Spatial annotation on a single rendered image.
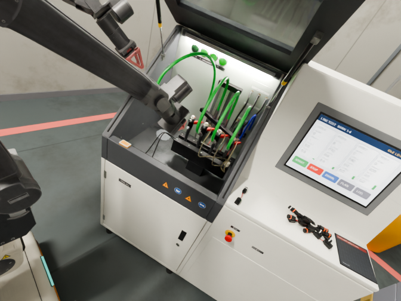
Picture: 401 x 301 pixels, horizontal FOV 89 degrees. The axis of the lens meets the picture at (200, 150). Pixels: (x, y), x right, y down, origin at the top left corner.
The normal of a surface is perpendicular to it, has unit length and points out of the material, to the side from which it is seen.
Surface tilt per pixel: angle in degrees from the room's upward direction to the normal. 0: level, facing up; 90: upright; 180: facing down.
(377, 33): 90
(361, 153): 76
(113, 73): 99
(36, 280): 0
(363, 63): 90
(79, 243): 0
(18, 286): 0
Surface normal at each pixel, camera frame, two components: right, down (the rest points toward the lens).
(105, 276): 0.30, -0.73
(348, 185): -0.31, 0.29
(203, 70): -0.39, 0.48
